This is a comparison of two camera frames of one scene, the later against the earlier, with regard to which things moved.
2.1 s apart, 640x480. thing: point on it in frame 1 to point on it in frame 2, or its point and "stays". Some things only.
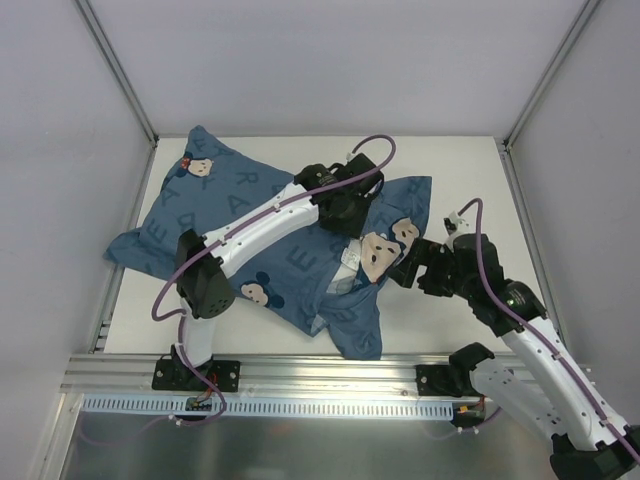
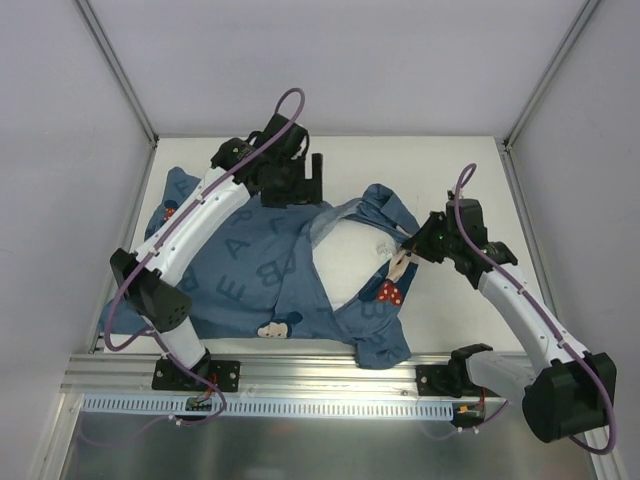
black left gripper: (345, 215) to (304, 185)
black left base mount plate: (169, 374) stays
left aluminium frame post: (121, 71) stays
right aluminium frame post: (579, 23) stays
